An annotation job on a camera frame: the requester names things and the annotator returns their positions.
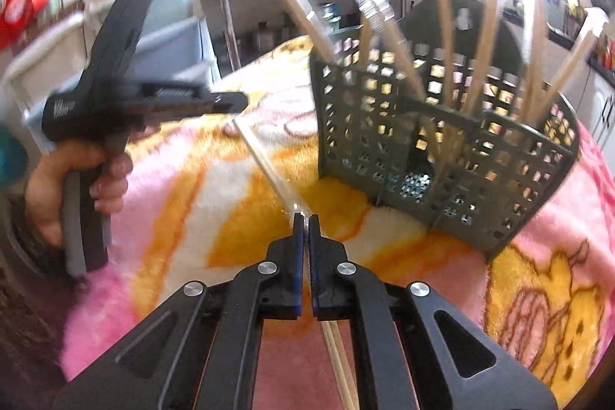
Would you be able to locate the white kitchen cabinets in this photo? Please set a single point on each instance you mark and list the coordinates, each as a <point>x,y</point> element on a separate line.
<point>603,112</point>

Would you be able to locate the black kitchen countertop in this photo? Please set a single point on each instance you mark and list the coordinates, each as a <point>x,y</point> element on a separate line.
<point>600,66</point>

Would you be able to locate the green plastic utensil basket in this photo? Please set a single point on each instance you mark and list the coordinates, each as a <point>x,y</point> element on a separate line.
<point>365,141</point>

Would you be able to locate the grey plastic drawer unit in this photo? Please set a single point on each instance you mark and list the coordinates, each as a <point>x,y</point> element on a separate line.
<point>173,40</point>

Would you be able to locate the wooden chopstick pair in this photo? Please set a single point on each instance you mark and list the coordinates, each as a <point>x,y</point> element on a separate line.
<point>269,172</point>

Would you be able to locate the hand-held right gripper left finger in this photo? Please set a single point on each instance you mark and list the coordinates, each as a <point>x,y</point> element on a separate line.
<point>298,270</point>

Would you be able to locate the dark clothing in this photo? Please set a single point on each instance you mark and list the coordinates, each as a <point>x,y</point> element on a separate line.
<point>24,318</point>

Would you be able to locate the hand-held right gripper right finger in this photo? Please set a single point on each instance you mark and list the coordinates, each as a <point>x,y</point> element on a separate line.
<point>314,275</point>

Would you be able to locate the pink printed blanket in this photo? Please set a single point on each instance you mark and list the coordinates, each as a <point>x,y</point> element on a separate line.
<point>192,208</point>

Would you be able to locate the person's left hand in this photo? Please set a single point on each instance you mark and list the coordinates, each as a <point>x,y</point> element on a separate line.
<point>48,194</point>

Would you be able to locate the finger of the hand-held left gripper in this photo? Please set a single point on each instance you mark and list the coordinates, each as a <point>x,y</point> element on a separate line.
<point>206,102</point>

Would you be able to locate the bunch of many wooden chopsticks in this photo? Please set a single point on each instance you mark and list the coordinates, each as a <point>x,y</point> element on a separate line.
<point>290,1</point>

